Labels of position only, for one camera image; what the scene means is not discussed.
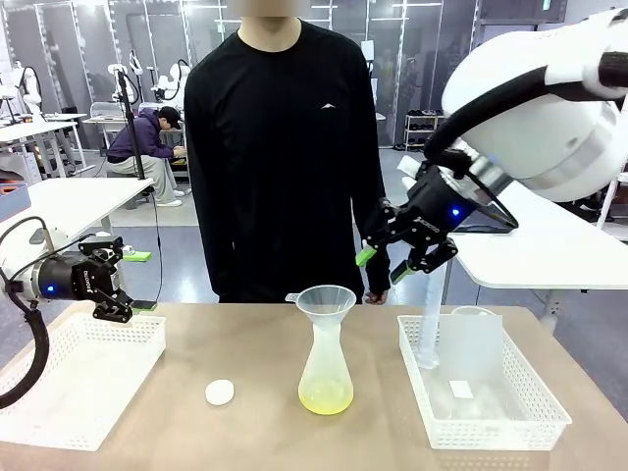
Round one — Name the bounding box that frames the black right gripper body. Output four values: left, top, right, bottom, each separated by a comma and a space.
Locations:
398, 165, 481, 237

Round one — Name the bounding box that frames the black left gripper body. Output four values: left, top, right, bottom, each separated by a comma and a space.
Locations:
39, 252, 124, 300

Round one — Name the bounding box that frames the clear graduated cylinder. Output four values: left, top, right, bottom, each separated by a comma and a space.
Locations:
418, 269, 445, 372

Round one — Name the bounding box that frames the clear plastic funnel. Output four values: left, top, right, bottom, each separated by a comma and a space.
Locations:
286, 286, 357, 329

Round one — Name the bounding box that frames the clear plastic beaker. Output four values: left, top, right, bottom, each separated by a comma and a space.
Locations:
438, 304, 505, 389

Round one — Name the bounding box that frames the white round flask stopper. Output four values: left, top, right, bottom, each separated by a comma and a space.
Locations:
204, 379, 236, 406

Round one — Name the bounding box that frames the frosted plastic conical flask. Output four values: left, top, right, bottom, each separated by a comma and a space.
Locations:
297, 313, 355, 416

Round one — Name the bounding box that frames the white perforated plastic basket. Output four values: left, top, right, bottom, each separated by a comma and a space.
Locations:
395, 313, 574, 451
0, 312, 167, 451

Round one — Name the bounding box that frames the person's left forearm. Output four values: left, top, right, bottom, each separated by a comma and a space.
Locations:
362, 193, 393, 294

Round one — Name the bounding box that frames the shoe rack with shoes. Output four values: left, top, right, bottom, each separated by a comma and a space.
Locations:
402, 110, 448, 152

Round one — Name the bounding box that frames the blue grey storage bin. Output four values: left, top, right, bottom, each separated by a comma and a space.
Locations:
0, 182, 31, 223

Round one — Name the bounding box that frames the seated person in purple hoodie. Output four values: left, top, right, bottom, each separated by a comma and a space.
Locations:
106, 105, 186, 208

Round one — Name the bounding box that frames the person in black sweater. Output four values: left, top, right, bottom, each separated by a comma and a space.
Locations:
183, 0, 393, 305

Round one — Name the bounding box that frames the black tripod stand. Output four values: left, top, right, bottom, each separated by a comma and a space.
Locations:
113, 68, 149, 182

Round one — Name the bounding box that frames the yellow liquid solution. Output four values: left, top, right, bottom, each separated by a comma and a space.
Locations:
297, 380, 355, 416

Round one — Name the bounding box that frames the thin black floor cable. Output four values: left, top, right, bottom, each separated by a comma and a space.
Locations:
144, 184, 164, 301

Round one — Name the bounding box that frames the black left corrugated cable hose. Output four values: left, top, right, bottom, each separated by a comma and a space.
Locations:
0, 215, 53, 409

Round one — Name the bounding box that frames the black corrugated cable hose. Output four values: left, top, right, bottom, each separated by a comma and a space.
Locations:
424, 51, 628, 171
0, 215, 53, 409

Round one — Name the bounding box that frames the black right corrugated cable hose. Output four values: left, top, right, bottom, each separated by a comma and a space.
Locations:
424, 51, 628, 171

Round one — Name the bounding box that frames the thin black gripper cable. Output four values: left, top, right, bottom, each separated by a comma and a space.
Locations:
458, 193, 520, 233

